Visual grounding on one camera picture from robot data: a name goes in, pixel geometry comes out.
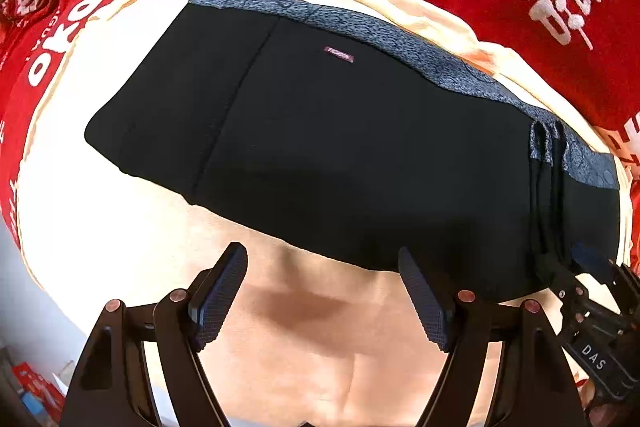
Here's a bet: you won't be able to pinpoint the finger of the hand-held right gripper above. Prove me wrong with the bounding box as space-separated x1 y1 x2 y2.
571 244 640 314
532 252 591 333

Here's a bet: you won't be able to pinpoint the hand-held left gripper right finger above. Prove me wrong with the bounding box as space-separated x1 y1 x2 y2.
397 247 586 427

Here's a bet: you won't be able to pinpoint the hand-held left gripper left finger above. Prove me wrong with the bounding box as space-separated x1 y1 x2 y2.
60 242 248 427

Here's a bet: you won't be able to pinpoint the black pants with blue-grey trim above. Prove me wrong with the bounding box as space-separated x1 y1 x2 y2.
84 0 623 300

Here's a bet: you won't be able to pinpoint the peach cloth sheet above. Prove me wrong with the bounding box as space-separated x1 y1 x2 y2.
10 0 632 427

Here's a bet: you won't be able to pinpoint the red cardboard box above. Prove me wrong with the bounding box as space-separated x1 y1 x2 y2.
11 361 67 410

